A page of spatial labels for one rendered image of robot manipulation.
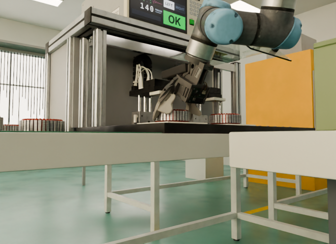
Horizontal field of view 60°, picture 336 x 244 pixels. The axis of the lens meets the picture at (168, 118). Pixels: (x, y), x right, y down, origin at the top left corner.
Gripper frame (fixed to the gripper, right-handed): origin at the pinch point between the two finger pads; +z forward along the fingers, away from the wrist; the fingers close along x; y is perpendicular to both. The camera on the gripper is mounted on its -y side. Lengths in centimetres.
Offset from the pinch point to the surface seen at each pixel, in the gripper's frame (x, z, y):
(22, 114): 94, 282, -575
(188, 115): 1.9, -3.7, 4.4
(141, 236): 34, 85, -28
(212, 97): 22.5, -5.8, -7.9
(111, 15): -15.1, -22.2, -23.9
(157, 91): -3.0, -6.1, -6.5
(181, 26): 15.2, -25.0, -28.8
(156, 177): 77, 88, -80
